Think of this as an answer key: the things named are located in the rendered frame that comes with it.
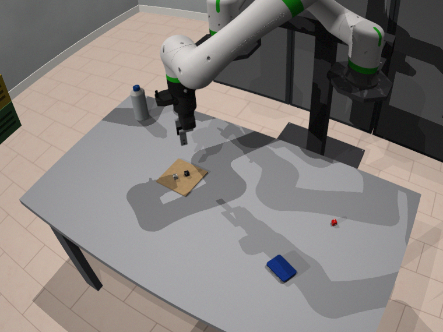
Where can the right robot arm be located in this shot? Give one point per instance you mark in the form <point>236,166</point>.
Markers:
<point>221,13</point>

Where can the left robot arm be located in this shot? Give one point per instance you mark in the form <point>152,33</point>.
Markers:
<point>196,67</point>

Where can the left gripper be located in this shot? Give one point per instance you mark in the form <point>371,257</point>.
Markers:
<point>184,104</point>

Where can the grey bottle with blue cap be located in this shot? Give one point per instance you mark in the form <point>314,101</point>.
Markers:
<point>139,103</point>

